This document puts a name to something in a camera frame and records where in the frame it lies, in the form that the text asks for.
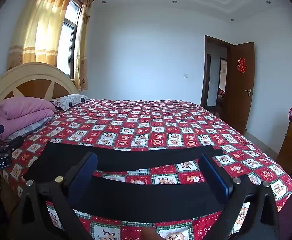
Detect wide yellow curtain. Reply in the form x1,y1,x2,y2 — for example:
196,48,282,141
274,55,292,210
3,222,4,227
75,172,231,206
7,0,77,71

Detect narrow yellow curtain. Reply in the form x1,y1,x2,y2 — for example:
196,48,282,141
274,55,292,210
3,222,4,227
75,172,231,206
73,0,93,91

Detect black pants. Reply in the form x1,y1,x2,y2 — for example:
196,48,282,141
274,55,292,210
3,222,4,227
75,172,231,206
24,141,226,223

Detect folded pink blanket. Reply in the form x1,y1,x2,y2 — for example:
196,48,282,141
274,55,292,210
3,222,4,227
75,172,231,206
0,97,57,140

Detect cream and brown headboard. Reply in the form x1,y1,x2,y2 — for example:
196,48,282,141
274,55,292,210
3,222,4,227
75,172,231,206
0,62,79,130

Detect window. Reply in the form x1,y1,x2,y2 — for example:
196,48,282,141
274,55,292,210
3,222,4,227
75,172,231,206
57,0,83,80

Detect grey patterned pillow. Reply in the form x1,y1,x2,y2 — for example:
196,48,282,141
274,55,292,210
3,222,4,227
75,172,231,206
7,115,55,140

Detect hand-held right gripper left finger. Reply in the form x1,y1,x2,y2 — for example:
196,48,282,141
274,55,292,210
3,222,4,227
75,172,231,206
17,152,98,240

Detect red printed patchwork quilt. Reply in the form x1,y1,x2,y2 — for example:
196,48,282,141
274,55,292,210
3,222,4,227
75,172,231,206
0,99,292,240

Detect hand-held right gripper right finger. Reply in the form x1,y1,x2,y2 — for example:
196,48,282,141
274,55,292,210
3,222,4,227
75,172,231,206
198,153,281,240

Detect white patterned pillow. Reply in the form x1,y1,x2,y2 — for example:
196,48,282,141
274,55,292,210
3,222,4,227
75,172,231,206
49,94,90,112

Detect brown wooden door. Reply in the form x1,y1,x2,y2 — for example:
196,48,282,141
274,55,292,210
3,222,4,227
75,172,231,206
225,41,255,135

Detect brown door frame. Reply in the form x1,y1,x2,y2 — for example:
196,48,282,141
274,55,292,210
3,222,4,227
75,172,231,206
200,35,235,111

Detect red paper door decoration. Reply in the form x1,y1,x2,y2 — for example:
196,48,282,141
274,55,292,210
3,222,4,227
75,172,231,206
237,58,248,73

